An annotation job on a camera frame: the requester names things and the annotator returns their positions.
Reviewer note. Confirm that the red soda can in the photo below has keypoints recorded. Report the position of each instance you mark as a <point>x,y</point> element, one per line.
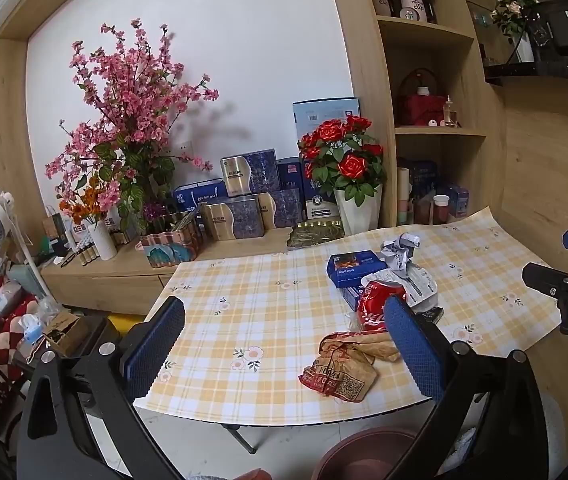
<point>376,307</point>

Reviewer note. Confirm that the large light blue box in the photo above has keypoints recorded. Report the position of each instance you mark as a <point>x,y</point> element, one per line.
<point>314,115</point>

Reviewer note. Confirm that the small perfume bottle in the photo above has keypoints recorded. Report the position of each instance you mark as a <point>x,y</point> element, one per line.
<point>450,112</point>

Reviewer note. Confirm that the red white checkered blanket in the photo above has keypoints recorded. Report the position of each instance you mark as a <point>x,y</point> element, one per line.
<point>3,330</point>

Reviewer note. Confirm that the gold tray of capsules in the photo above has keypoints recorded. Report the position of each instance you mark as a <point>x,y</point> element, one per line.
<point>314,235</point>

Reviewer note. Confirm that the red gift basket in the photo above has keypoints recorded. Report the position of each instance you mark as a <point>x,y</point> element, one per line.
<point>419,107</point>

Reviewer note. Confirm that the wooden shelf unit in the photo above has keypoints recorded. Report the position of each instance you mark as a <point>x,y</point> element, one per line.
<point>369,60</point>

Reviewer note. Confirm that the red rose bouquet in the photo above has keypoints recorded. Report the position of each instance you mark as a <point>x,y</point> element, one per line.
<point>346,155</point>

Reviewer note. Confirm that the blue box with red label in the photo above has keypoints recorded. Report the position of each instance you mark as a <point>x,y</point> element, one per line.
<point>289,172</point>

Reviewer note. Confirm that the brown cardboard box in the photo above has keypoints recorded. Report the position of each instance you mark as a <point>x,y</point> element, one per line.
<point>66,332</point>

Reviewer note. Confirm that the dark shiny packet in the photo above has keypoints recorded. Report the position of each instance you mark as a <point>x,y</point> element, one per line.
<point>430,315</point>

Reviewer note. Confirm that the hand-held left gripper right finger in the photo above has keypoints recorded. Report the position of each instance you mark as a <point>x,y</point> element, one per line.
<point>414,350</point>

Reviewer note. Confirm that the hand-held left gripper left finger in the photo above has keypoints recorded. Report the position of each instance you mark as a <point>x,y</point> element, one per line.
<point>156,342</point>

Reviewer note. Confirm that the navy printed box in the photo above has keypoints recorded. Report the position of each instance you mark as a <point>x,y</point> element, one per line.
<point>424,177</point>

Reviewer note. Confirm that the red cup with white lid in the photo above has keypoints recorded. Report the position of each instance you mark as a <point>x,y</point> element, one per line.
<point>441,210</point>

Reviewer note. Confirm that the blue purple small box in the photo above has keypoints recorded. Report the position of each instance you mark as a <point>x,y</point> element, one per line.
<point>458,200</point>

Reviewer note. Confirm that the pale pink rose bouquet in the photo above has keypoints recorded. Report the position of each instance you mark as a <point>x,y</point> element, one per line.
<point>511,7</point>

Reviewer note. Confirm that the maroon plastic bin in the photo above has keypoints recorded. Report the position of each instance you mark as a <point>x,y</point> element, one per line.
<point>359,455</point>

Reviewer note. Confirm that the stack of pastel cups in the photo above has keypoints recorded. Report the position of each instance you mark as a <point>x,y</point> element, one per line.
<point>404,195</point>

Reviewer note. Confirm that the black folding table frame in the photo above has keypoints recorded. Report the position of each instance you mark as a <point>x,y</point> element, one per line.
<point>240,435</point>

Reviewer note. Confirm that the blue white tall carton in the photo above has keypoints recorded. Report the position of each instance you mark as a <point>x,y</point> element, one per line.
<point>319,205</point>

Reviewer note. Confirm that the orange artificial flowers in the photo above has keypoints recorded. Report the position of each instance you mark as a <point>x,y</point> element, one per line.
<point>81,205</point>

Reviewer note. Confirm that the pink blossom artificial plant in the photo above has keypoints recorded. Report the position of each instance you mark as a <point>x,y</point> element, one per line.
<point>128,110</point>

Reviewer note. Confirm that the folding table with checked cloth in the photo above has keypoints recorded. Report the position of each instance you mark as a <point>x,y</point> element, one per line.
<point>264,310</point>

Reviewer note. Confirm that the white wall socket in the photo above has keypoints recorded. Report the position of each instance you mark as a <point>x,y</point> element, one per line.
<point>186,146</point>

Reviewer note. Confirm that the white plastic film lid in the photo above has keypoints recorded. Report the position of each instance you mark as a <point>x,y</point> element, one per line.
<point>419,285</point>

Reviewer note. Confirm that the white slender vase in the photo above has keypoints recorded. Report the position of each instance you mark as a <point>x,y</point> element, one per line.
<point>102,240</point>

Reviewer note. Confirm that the low wooden cabinet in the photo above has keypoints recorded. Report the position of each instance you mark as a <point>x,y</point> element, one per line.
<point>113,280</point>

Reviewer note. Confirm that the brown paper food wrapper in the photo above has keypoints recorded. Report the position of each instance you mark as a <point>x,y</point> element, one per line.
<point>339,365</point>

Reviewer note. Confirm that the blue flat carton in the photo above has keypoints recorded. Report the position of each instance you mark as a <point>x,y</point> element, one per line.
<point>198,195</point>

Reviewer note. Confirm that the blue carton box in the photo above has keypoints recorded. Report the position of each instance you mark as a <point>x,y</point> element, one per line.
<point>354,265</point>

